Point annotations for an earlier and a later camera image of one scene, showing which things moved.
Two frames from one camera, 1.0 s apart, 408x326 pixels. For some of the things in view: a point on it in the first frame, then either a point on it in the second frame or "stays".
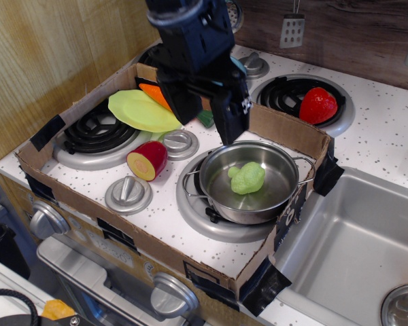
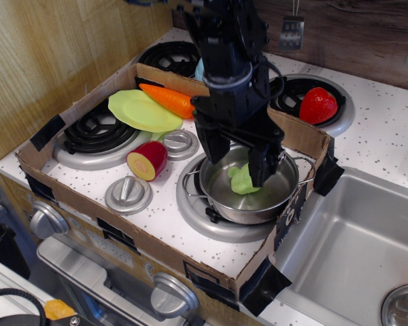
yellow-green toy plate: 137,110 stays
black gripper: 196,62 → 239,104
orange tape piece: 57,309 stays
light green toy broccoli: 247,179 stays
